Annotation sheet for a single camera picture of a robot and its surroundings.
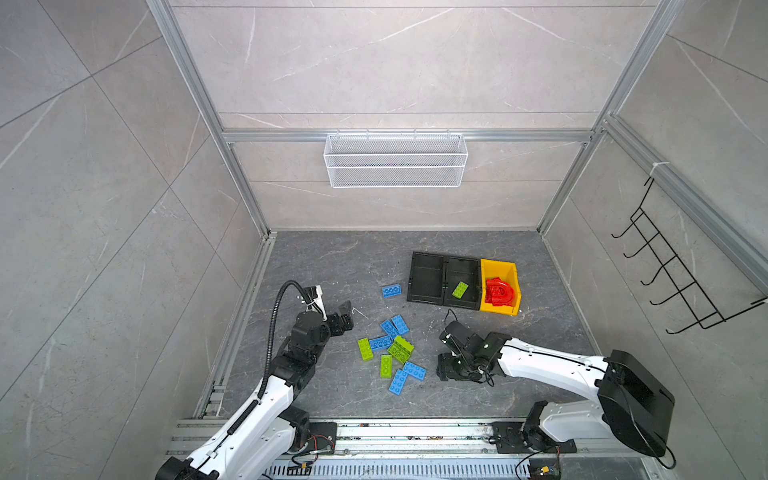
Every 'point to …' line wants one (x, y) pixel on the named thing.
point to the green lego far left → (365, 348)
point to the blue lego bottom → (399, 381)
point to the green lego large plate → (460, 289)
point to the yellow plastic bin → (508, 272)
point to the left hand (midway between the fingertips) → (334, 299)
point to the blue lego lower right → (415, 370)
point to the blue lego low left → (381, 343)
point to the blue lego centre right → (400, 324)
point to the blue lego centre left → (390, 329)
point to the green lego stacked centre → (401, 349)
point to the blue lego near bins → (391, 290)
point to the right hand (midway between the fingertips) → (444, 370)
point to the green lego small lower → (386, 366)
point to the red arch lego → (499, 293)
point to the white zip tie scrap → (353, 308)
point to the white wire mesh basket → (395, 160)
